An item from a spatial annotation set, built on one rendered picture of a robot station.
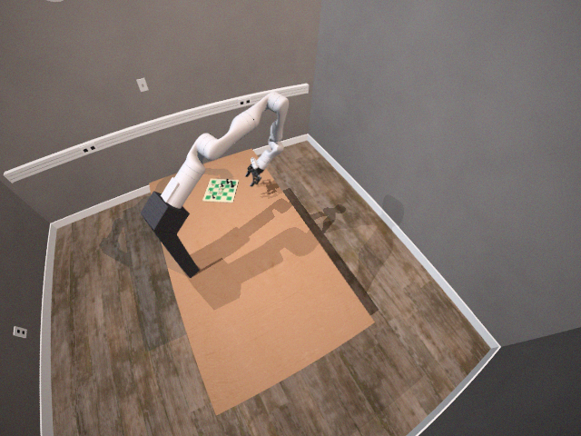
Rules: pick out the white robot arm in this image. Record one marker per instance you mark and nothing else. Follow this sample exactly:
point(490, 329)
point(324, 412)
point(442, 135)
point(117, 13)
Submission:
point(179, 188)

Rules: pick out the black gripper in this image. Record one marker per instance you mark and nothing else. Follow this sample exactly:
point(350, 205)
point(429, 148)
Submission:
point(254, 173)

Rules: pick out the green and white chessboard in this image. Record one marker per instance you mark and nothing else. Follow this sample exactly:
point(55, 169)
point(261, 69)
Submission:
point(227, 193)

